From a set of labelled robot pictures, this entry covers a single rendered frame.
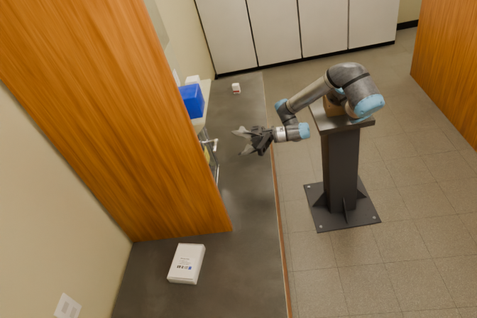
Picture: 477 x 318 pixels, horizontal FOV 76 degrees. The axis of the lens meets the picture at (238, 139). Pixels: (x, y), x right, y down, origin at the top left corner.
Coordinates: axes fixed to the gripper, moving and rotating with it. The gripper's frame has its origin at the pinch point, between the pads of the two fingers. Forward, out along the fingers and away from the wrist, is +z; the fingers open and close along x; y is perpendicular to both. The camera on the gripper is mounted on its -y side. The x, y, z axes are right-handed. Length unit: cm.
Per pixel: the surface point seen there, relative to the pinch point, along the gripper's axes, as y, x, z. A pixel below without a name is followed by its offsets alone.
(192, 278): -52, -21, 21
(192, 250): -39, -21, 23
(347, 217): 26, -114, -61
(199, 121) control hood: -19.1, 31.4, 5.5
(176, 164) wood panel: -28.8, 21.0, 16.7
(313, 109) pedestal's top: 51, -27, -45
